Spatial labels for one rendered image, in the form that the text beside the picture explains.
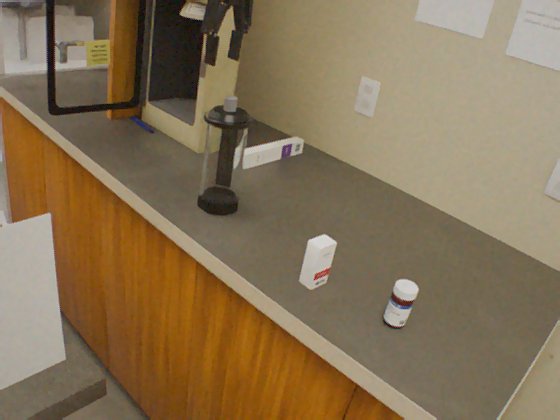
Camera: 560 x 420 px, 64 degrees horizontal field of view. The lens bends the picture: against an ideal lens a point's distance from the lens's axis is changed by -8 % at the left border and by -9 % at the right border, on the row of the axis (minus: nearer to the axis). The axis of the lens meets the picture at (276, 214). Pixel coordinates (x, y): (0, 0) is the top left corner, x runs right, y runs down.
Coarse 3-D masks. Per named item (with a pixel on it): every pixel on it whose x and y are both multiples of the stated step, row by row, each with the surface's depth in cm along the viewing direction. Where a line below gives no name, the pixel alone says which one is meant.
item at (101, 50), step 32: (64, 0) 125; (96, 0) 131; (128, 0) 137; (64, 32) 130; (96, 32) 135; (128, 32) 142; (64, 64) 134; (96, 64) 140; (128, 64) 147; (64, 96) 139; (96, 96) 145; (128, 96) 152
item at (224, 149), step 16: (208, 112) 107; (208, 128) 106; (224, 128) 103; (208, 144) 107; (224, 144) 105; (240, 144) 107; (208, 160) 108; (224, 160) 107; (240, 160) 109; (208, 176) 110; (224, 176) 109; (240, 176) 113; (208, 192) 111; (224, 192) 111
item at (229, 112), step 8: (232, 96) 105; (224, 104) 105; (232, 104) 104; (216, 112) 104; (224, 112) 104; (232, 112) 105; (240, 112) 106; (224, 120) 103; (232, 120) 103; (240, 120) 104
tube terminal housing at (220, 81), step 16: (224, 32) 129; (224, 48) 132; (224, 64) 135; (208, 80) 133; (224, 80) 138; (208, 96) 136; (224, 96) 141; (144, 112) 159; (160, 112) 152; (160, 128) 154; (176, 128) 148; (192, 128) 142; (192, 144) 144
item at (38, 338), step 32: (32, 224) 55; (0, 256) 53; (32, 256) 57; (0, 288) 55; (32, 288) 58; (0, 320) 57; (32, 320) 60; (0, 352) 58; (32, 352) 63; (64, 352) 67; (0, 384) 61
